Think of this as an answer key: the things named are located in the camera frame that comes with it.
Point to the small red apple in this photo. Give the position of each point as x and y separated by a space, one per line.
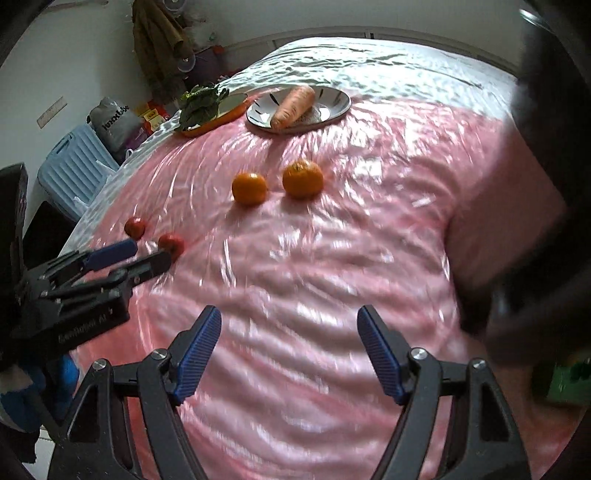
135 228
173 244

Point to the small red apple far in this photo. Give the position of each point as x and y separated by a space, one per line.
135 228

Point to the pink plastic sheet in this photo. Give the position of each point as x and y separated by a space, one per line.
289 392

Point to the smooth round orange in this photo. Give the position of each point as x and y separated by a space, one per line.
249 189

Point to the light blue suitcase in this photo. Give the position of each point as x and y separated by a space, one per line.
75 171

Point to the white black striped plate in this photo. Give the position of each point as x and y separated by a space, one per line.
330 105

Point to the grey printed bag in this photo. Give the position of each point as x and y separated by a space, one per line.
114 123

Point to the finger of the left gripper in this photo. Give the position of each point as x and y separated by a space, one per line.
70 267
141 270

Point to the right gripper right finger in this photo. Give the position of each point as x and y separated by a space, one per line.
388 352

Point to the dark green hexagonal tray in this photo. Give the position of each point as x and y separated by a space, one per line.
570 381

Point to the carrot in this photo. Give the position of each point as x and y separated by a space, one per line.
297 102

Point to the large orange with stem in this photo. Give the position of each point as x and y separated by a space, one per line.
303 179

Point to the small red apple middle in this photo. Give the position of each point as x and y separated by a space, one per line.
173 244

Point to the green leafy vegetable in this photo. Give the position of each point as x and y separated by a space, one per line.
200 105

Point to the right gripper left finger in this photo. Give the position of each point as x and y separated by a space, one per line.
190 352

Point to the yellow red toy box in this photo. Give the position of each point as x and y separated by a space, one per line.
152 115

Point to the orange plate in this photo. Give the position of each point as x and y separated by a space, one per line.
227 117

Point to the brown hanging coat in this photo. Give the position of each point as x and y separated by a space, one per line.
159 44

